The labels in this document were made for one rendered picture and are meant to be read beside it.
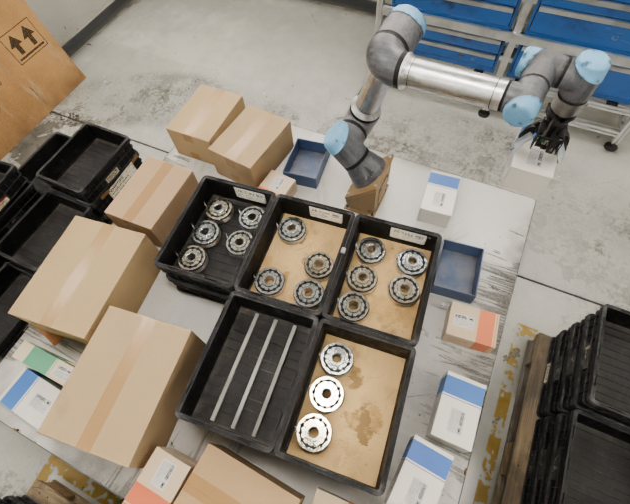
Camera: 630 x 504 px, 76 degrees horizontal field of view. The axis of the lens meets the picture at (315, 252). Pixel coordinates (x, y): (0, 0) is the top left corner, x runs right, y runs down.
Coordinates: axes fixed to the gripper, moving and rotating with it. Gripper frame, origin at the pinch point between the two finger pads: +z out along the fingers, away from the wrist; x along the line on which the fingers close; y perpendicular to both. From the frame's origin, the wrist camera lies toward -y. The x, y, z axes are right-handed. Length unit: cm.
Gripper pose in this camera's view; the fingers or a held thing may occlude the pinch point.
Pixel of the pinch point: (534, 154)
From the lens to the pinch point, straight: 146.6
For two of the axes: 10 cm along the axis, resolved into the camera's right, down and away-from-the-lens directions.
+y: -4.2, 8.1, -4.1
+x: 9.1, 3.5, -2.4
